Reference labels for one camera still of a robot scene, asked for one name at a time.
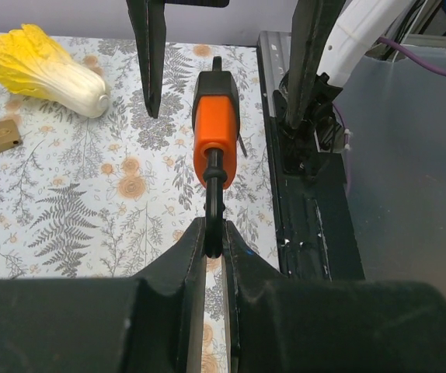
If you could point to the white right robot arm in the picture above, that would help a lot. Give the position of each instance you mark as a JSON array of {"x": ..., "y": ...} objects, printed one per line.
[{"x": 358, "y": 26}]

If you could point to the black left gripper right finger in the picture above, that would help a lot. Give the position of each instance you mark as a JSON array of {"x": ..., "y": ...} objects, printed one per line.
[{"x": 280, "y": 324}]

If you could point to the yellow napa cabbage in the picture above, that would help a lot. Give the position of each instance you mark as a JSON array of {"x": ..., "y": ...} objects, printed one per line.
[{"x": 33, "y": 64}]

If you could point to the floral table mat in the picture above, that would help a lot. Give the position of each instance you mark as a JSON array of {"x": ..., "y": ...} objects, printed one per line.
[{"x": 104, "y": 197}]

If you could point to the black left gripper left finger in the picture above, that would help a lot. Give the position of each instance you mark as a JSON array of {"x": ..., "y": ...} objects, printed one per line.
[{"x": 150, "y": 322}]

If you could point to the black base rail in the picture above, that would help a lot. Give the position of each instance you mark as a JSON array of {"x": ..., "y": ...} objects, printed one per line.
[{"x": 313, "y": 226}]

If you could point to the orange padlock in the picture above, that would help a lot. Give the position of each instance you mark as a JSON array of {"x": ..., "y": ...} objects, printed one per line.
[{"x": 216, "y": 126}]

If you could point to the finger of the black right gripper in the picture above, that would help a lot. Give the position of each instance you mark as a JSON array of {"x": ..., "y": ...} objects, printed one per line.
[
  {"x": 312, "y": 23},
  {"x": 148, "y": 22}
]

